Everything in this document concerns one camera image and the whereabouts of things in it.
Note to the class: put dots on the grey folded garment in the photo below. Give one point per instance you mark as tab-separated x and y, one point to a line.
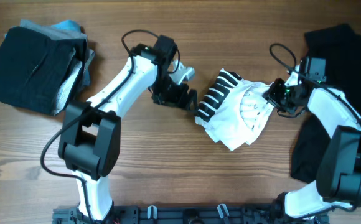
69	85

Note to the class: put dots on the black garment right side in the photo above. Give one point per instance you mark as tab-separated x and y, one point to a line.
340	46

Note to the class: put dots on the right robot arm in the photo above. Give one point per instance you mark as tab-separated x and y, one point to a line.
338	179

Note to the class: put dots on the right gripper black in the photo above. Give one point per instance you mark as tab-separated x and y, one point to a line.
272	93

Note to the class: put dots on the black folded garment on stack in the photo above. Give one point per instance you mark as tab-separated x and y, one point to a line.
33	66

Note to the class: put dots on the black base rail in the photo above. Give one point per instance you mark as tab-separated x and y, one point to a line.
219	214

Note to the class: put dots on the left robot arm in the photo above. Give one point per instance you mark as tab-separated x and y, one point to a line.
90	141

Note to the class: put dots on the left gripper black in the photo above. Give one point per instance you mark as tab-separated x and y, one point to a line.
177	100

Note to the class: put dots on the white Puma t-shirt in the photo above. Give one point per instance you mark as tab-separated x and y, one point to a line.
233	110

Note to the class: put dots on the blue folded garment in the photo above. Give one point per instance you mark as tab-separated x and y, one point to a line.
68	29

